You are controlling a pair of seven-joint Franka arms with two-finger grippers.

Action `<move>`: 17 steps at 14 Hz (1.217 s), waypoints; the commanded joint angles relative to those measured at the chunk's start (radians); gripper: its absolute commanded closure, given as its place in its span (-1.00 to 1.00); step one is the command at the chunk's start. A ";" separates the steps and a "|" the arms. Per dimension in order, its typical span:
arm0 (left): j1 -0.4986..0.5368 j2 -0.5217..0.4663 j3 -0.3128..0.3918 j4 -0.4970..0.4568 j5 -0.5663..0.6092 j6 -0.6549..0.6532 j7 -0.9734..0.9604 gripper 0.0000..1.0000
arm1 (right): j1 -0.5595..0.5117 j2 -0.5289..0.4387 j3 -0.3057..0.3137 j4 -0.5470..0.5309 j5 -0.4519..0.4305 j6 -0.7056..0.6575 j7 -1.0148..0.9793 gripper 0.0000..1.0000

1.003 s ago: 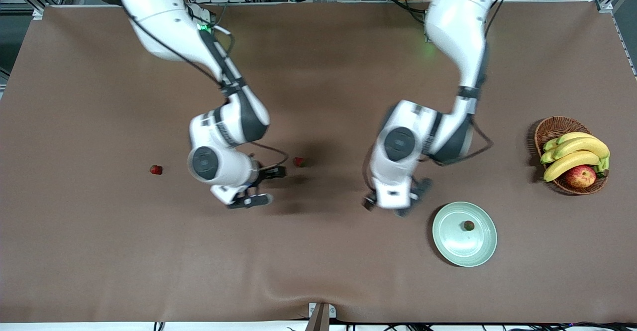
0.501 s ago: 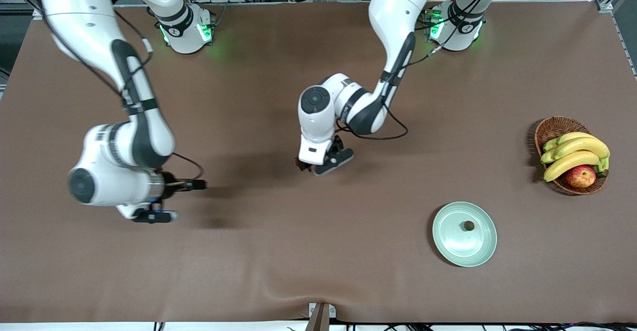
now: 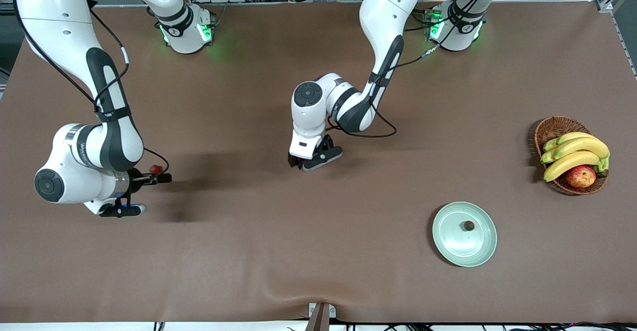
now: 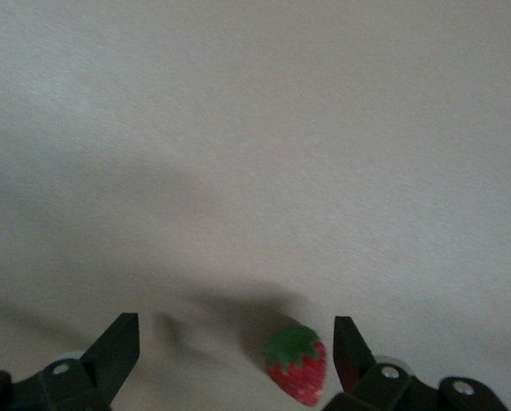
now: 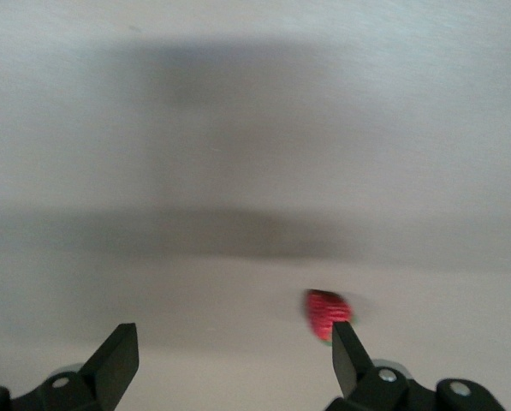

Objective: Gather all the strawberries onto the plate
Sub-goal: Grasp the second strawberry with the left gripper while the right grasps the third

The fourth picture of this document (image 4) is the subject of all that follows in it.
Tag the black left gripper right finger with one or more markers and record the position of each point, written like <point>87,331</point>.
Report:
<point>366,385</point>

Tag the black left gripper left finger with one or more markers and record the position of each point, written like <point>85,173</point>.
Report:
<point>101,372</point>

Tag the red strawberry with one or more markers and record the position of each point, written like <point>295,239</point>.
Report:
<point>302,377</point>

